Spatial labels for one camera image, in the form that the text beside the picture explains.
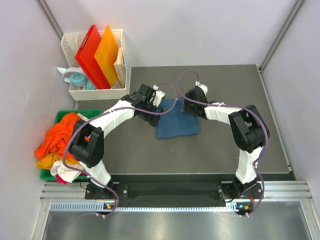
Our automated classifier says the blue t-shirt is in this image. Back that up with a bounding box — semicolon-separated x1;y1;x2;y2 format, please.
155;97;200;140

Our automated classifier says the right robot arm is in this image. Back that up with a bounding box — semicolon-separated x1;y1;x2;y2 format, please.
182;84;270;198

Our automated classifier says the wooden board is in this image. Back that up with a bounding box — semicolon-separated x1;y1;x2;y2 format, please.
113;47;126;88

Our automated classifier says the orange plastic board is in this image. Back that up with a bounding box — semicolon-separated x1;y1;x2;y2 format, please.
94;25;119;88

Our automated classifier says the teal tape roll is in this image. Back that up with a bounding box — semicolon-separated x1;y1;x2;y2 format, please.
69;72;87;87

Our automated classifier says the red plastic board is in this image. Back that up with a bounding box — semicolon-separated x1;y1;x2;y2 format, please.
75;24;111;90

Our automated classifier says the green plastic crate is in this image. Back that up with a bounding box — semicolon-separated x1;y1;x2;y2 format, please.
40;109;103;182

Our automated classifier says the orange t-shirt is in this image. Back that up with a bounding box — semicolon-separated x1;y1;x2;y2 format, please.
34;112;81;170

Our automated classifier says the white slotted storage basket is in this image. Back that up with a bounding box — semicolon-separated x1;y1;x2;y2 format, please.
60;30;132;101

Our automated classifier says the yellow t-shirt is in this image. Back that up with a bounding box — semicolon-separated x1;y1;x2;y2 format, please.
36;152;61;170

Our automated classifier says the pink cloth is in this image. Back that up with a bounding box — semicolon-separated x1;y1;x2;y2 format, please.
55;174;68;185

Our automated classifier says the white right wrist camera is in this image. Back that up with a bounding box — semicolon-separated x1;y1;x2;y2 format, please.
195;80;208;96

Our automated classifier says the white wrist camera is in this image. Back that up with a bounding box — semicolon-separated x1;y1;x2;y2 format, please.
152;85;166;107
195;80;208;96

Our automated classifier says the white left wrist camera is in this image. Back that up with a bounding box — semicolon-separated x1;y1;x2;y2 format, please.
152;85;166;107

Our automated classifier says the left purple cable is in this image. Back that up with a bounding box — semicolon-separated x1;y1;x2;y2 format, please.
61;81;179;216

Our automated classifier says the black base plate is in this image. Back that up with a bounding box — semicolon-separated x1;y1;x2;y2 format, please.
85;174;262;207

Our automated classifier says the aluminium frame rail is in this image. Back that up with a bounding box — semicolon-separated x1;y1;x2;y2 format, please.
40;180;313;202

